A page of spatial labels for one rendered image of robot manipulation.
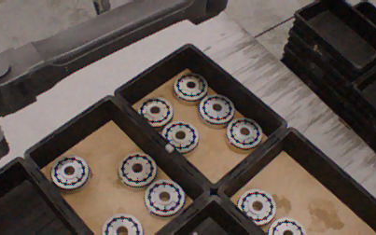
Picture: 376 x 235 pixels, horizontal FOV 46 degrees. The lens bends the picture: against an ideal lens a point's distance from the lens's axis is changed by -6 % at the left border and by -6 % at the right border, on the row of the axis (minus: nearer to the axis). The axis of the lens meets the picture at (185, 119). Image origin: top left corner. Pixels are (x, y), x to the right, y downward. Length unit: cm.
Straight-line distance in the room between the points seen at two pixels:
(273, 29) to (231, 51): 118
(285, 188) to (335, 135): 38
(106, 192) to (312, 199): 56
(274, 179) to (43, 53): 83
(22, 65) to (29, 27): 225
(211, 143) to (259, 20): 169
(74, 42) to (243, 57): 112
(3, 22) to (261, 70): 178
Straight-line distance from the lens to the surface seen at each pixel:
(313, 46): 214
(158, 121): 134
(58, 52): 67
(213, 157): 132
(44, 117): 157
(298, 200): 131
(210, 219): 124
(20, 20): 297
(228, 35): 180
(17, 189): 131
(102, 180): 128
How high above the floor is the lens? 196
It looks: 55 degrees down
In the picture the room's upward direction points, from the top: 6 degrees clockwise
